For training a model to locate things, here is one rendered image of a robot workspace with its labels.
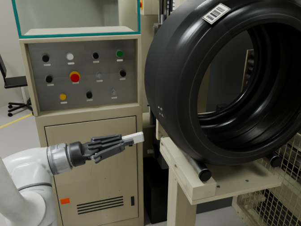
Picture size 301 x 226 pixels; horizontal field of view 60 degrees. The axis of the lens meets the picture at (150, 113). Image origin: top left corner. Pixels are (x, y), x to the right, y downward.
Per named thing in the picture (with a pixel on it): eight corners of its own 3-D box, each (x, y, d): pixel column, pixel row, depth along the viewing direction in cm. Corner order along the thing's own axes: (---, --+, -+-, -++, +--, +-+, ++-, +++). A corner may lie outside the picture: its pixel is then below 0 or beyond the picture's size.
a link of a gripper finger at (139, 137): (122, 137, 84) (122, 139, 84) (142, 132, 86) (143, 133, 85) (123, 145, 86) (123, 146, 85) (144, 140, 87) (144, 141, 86)
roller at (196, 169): (168, 135, 118) (163, 128, 116) (176, 129, 118) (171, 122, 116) (203, 184, 87) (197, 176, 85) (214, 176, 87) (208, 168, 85)
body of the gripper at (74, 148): (66, 153, 76) (98, 145, 78) (67, 139, 84) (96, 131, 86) (74, 173, 80) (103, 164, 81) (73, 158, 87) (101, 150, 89)
